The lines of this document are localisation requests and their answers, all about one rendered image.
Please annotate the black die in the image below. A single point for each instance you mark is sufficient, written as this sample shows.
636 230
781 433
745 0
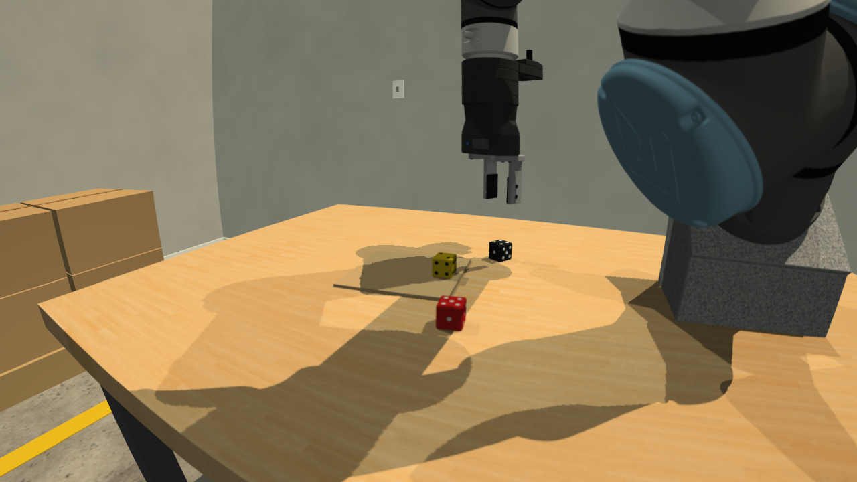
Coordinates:
500 250

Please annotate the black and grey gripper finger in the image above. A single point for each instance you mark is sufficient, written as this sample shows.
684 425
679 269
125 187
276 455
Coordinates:
514 182
490 176

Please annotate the yellow die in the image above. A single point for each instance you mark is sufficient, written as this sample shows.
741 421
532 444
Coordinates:
444 265

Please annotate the red die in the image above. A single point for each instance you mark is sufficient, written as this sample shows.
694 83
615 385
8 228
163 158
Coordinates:
451 313

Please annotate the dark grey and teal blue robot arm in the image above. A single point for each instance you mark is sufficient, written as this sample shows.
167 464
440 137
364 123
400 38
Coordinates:
734 112

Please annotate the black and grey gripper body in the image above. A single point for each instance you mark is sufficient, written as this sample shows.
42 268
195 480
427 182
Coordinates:
490 88

